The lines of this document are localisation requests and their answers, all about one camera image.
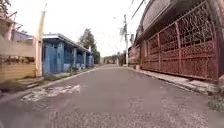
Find grey asphalt road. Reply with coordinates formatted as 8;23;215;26
0;64;224;128

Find building with red metal gate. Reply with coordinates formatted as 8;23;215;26
127;0;224;83

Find tall dark tree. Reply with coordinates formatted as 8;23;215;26
78;28;101;65

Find pale concrete verge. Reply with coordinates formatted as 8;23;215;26
0;65;101;101

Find beige boundary wall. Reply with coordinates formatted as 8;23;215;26
0;34;37;83

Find blue building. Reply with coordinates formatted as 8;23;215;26
41;32;95;75

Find overhead wires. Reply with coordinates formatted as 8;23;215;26
128;0;148;23

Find pale concrete post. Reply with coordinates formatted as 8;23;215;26
34;3;48;78

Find utility pole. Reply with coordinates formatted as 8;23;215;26
122;13;130;67

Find concrete sidewalk by red gate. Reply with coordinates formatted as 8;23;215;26
128;66;224;98

